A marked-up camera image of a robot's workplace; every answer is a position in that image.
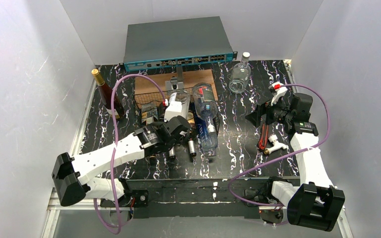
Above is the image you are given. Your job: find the red black utility knife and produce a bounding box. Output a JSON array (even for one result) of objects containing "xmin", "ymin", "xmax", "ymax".
[{"xmin": 257, "ymin": 123, "xmax": 269, "ymax": 151}]

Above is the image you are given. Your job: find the white plastic faucet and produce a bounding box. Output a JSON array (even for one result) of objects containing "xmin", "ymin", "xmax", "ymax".
[{"xmin": 264, "ymin": 134, "xmax": 288, "ymax": 155}]

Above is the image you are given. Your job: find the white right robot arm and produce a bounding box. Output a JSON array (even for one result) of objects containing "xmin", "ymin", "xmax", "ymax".
[{"xmin": 245, "ymin": 93, "xmax": 345, "ymax": 232}]

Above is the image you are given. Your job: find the clear bottle with cork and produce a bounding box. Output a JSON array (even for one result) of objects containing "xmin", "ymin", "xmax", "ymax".
[{"xmin": 169, "ymin": 90, "xmax": 190, "ymax": 119}]

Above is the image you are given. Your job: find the clear bottle with dark label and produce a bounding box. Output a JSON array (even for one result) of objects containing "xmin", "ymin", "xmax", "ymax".
[{"xmin": 192, "ymin": 83, "xmax": 218, "ymax": 134}]

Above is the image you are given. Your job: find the dark green wine bottle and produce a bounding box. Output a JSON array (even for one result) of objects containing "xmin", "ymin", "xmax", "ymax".
[{"xmin": 168, "ymin": 146, "xmax": 176, "ymax": 161}]

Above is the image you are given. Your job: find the clear embossed bottle in rack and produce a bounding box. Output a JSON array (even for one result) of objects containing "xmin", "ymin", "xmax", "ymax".
[{"xmin": 141, "ymin": 103, "xmax": 159, "ymax": 125}]

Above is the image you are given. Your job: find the black wire wine rack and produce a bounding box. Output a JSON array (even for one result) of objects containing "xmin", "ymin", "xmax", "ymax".
[{"xmin": 134, "ymin": 84, "xmax": 220, "ymax": 135}]

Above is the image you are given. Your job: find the grey network switch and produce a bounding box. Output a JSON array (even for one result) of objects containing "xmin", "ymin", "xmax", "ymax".
[{"xmin": 123, "ymin": 16, "xmax": 237, "ymax": 71}]

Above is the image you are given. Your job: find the clear bottle with white cap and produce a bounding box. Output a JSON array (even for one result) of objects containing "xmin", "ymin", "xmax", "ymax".
[{"xmin": 229, "ymin": 52, "xmax": 251, "ymax": 94}]

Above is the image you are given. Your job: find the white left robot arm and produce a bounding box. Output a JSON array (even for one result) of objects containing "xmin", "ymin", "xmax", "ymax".
[{"xmin": 52, "ymin": 116, "xmax": 191, "ymax": 207}]

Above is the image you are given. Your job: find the wooden board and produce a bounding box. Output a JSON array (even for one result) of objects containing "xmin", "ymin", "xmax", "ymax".
[{"xmin": 135, "ymin": 69, "xmax": 215, "ymax": 93}]

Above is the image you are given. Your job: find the dark bottle with black cap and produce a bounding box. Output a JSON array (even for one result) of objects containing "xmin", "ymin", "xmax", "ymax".
[{"xmin": 188, "ymin": 139, "xmax": 197, "ymax": 158}]

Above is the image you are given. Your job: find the grey metal bracket post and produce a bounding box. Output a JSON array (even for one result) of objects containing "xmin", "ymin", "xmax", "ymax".
[{"xmin": 165, "ymin": 66, "xmax": 184, "ymax": 91}]

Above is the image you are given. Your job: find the amber wine bottle gold cap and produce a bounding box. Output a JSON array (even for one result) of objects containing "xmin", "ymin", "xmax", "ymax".
[{"xmin": 91, "ymin": 68, "xmax": 125, "ymax": 119}]

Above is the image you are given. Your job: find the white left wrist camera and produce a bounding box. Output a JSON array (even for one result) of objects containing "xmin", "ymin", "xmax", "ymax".
[{"xmin": 163, "ymin": 101, "xmax": 187, "ymax": 122}]

